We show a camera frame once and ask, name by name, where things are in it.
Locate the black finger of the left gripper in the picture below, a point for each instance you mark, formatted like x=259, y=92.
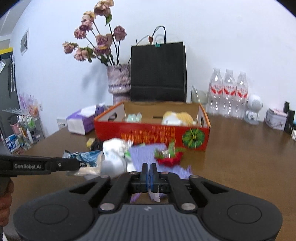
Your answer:
x=66, y=164

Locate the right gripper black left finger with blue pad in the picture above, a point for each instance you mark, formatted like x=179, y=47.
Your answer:
x=144, y=178

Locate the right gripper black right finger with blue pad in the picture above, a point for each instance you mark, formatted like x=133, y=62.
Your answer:
x=154, y=178

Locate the purple woven cloth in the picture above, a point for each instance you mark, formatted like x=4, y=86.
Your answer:
x=145, y=154

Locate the white tissue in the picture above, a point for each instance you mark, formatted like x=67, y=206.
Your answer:
x=117, y=159

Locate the blue white plastic wrapper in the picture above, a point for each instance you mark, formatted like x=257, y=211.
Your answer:
x=90, y=162

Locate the person's hand on gripper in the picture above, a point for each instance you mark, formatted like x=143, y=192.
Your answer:
x=5, y=204

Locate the purple tissue pack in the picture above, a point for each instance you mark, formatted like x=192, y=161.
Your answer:
x=82, y=121

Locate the pale green packet in box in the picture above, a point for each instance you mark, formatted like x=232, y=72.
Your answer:
x=133, y=118

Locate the red cardboard pumpkin box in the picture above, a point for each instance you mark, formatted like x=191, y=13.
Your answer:
x=112, y=124

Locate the yellow white plush toy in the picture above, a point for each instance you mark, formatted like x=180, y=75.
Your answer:
x=177, y=119

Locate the green tinted glass cup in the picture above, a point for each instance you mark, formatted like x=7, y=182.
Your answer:
x=199, y=96

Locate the left water bottle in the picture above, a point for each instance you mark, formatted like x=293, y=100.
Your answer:
x=215, y=92

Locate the water bottle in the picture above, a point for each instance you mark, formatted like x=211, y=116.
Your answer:
x=215, y=92
x=240, y=96
x=228, y=93

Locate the middle water bottle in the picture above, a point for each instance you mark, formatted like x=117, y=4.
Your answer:
x=228, y=93

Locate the purple mottled ceramic vase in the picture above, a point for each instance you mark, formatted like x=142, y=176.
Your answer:
x=119, y=84

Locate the black paper shopping bag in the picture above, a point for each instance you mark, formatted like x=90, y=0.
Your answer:
x=158, y=74

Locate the right water bottle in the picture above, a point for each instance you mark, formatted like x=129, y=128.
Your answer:
x=240, y=96

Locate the white astronaut robot figure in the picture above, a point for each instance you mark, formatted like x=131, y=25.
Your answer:
x=254, y=106

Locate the dried pink flower bouquet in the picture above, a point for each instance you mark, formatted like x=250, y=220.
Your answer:
x=104, y=47

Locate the teal binder clip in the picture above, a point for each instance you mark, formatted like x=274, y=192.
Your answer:
x=157, y=45

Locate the black device at right edge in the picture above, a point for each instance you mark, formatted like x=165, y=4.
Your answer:
x=289, y=125

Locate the cluttered wire shelf rack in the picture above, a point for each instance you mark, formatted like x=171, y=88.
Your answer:
x=21, y=126

